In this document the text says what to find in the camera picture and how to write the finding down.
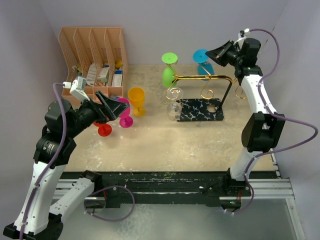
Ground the gold wire wine glass rack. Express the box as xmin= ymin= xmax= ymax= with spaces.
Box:
xmin=165 ymin=65 xmax=236 ymax=123

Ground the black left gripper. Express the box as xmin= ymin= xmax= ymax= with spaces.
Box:
xmin=66 ymin=89 xmax=129 ymax=137

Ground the green white small box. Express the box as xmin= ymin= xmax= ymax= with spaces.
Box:
xmin=97 ymin=65 xmax=110 ymax=84

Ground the red plastic wine glass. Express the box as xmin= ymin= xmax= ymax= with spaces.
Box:
xmin=93 ymin=122 xmax=112 ymax=137

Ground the white blister pack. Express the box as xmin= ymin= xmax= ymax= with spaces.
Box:
xmin=86 ymin=63 xmax=97 ymax=87

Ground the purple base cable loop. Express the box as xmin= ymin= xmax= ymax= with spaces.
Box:
xmin=83 ymin=185 xmax=137 ymax=223

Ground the magenta plastic wine glass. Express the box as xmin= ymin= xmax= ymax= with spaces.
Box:
xmin=116 ymin=97 xmax=134 ymax=128

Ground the green plastic wine glass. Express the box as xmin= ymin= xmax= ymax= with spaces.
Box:
xmin=161 ymin=52 xmax=178 ymax=89

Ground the yellow plastic wine glass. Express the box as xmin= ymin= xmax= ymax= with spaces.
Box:
xmin=127 ymin=87 xmax=146 ymax=118

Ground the clear glass wine glass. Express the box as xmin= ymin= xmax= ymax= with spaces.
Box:
xmin=166 ymin=87 xmax=184 ymax=121

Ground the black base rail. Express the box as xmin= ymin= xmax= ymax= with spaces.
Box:
xmin=59 ymin=170 xmax=253 ymax=209

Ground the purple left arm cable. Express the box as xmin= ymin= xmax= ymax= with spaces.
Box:
xmin=18 ymin=82 xmax=68 ymax=240

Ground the pink plastic file organizer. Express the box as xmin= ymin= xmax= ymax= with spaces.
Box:
xmin=58 ymin=26 xmax=129 ymax=105

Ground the blue plastic wine glass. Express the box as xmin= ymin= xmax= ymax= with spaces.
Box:
xmin=192 ymin=48 xmax=215 ymax=76

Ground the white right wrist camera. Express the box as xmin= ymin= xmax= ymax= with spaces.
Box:
xmin=234 ymin=28 xmax=250 ymax=48

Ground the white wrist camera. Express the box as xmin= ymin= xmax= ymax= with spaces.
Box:
xmin=62 ymin=76 xmax=90 ymax=102
xmin=234 ymin=28 xmax=250 ymax=48

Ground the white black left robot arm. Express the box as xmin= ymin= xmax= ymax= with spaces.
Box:
xmin=3 ymin=90 xmax=130 ymax=240

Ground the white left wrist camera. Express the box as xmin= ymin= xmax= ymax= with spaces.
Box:
xmin=62 ymin=76 xmax=90 ymax=102

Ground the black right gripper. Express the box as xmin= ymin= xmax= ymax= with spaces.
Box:
xmin=205 ymin=40 xmax=244 ymax=68

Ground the yellow object in organizer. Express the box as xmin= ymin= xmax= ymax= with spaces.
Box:
xmin=115 ymin=59 xmax=123 ymax=69

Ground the blue grey cap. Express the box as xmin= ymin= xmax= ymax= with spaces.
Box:
xmin=110 ymin=94 xmax=119 ymax=100

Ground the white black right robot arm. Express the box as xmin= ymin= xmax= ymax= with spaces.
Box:
xmin=205 ymin=38 xmax=285 ymax=196

